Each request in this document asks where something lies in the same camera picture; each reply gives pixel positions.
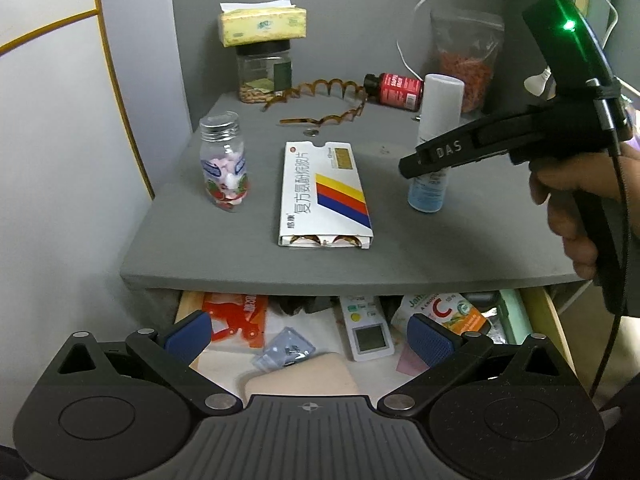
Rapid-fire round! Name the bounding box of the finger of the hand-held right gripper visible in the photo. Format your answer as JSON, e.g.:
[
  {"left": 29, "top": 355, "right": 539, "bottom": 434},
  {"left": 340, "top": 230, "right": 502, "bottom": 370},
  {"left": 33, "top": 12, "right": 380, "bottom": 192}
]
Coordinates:
[{"left": 398, "top": 110, "right": 541, "bottom": 182}]

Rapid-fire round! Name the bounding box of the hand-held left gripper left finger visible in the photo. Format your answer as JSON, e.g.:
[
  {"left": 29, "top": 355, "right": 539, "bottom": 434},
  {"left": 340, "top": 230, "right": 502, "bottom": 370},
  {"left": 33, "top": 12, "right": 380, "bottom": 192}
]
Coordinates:
[{"left": 42, "top": 310, "right": 239, "bottom": 413}]

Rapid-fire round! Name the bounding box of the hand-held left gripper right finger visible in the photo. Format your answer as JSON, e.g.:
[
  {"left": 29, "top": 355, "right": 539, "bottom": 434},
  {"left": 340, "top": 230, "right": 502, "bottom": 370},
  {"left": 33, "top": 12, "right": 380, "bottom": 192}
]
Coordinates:
[{"left": 376, "top": 312, "right": 576, "bottom": 417}]

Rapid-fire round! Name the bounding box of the white blue spray bottle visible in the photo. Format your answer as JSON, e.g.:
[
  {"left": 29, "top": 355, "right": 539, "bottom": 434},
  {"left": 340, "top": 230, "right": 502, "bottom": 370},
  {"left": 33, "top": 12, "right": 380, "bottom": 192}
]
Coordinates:
[{"left": 406, "top": 73, "right": 466, "bottom": 214}]

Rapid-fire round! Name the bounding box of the grey drawer with metal handle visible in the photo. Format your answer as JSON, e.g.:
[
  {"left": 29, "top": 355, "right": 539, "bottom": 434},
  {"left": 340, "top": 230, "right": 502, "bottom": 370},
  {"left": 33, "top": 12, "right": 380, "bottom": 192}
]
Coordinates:
[{"left": 172, "top": 285, "right": 577, "bottom": 411}]

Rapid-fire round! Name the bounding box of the white striped medicine box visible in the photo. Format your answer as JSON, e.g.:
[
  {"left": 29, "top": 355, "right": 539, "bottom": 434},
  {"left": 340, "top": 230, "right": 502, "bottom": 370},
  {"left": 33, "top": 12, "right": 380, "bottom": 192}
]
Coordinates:
[{"left": 277, "top": 141, "right": 375, "bottom": 250}]

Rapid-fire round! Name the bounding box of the clear candy bottle silver cap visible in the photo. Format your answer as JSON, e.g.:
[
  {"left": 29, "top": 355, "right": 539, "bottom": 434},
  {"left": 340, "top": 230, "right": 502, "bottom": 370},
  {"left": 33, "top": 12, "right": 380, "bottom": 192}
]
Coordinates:
[{"left": 199, "top": 111, "right": 250, "bottom": 213}]

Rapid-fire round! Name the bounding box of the person's right hand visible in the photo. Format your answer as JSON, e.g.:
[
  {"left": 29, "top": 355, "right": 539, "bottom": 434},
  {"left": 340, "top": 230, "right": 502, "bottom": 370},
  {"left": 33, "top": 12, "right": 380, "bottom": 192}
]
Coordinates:
[{"left": 529, "top": 141, "right": 640, "bottom": 283}]

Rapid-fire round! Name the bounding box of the pink paper slip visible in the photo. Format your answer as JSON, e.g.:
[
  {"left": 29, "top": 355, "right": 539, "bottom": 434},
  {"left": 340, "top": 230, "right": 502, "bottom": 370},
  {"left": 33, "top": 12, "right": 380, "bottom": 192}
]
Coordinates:
[{"left": 396, "top": 347, "right": 432, "bottom": 377}]

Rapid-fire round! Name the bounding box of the white orange green sachet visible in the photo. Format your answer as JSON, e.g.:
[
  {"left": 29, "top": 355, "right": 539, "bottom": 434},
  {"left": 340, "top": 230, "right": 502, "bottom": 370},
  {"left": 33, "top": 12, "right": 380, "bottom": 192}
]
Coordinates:
[{"left": 390, "top": 291, "right": 492, "bottom": 347}]

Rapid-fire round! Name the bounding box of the orange red plastic packet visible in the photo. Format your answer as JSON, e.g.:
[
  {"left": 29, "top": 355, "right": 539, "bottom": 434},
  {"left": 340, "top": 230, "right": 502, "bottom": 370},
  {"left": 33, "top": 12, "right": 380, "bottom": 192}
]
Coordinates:
[{"left": 201, "top": 291, "right": 269, "bottom": 349}]

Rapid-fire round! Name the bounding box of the white remote with display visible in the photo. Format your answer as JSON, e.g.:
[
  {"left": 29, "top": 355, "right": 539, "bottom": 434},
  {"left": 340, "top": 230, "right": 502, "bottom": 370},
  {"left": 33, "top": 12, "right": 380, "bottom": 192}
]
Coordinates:
[{"left": 339, "top": 294, "right": 396, "bottom": 362}]

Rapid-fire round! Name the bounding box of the dark bottle with red label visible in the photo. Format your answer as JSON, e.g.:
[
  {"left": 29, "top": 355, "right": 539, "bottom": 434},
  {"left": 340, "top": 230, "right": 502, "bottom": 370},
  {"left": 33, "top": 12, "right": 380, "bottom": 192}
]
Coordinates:
[{"left": 363, "top": 73, "right": 425, "bottom": 111}]

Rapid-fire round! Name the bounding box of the clear bag of red berries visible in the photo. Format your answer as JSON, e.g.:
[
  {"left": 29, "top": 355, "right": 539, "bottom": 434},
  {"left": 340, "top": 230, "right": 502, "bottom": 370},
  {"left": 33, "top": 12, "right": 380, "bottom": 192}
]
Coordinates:
[{"left": 431, "top": 7, "right": 505, "bottom": 115}]

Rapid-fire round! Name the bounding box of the mint green box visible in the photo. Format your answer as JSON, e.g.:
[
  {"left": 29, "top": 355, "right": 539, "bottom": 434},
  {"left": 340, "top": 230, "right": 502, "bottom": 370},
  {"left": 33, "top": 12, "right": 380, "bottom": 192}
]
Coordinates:
[{"left": 494, "top": 289, "right": 532, "bottom": 347}]

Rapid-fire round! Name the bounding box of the clear plastic blister packet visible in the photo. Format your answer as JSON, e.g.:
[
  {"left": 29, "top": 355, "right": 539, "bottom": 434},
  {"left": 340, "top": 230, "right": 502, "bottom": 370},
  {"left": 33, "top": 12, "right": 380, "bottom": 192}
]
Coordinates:
[{"left": 251, "top": 327, "right": 317, "bottom": 374}]

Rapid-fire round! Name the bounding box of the grey bedside cabinet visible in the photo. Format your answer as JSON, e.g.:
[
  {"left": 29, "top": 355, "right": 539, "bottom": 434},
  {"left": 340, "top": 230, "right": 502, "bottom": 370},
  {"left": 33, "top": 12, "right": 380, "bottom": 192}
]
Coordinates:
[{"left": 119, "top": 89, "right": 640, "bottom": 307}]

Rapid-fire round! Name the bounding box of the beige flat pad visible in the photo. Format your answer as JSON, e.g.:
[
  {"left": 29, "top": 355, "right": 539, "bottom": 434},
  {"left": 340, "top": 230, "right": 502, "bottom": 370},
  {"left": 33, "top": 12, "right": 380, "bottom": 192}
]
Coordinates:
[{"left": 244, "top": 352, "right": 362, "bottom": 407}]

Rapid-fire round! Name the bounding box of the brown wavy headband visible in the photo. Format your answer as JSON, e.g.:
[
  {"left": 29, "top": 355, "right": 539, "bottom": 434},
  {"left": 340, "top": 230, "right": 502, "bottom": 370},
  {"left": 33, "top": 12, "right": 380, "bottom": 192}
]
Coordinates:
[{"left": 263, "top": 78, "right": 369, "bottom": 128}]

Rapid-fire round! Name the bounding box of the glass jar with black lid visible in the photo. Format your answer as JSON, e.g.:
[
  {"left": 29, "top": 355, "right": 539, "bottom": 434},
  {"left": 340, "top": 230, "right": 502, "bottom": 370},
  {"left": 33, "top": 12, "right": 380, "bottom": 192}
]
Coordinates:
[{"left": 236, "top": 40, "right": 294, "bottom": 105}]

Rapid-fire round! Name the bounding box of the person's right leg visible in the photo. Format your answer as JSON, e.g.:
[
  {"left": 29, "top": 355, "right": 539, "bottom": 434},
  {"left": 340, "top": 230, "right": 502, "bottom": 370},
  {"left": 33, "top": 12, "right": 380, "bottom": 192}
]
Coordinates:
[{"left": 592, "top": 385, "right": 640, "bottom": 480}]

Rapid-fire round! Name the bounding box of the yellow green tissue box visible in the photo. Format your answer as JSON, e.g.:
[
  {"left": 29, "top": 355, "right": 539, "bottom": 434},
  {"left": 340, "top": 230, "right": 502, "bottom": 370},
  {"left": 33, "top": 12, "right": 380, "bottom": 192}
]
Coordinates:
[{"left": 217, "top": 0, "right": 307, "bottom": 49}]

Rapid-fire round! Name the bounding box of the white plug with cable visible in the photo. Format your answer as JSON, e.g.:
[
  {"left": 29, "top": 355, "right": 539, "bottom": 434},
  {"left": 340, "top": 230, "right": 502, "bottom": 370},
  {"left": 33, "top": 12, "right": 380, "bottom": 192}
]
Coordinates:
[{"left": 523, "top": 0, "right": 620, "bottom": 96}]

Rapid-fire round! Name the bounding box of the thin white charging cable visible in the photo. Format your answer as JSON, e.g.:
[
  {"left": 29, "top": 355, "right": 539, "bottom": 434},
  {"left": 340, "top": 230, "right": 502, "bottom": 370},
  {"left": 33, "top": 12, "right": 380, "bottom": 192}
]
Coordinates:
[{"left": 396, "top": 0, "right": 469, "bottom": 79}]

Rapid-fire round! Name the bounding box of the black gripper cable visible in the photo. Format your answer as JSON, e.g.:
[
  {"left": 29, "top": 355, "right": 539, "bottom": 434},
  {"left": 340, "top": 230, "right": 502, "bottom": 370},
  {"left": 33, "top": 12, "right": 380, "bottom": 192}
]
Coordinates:
[{"left": 587, "top": 77, "right": 632, "bottom": 400}]

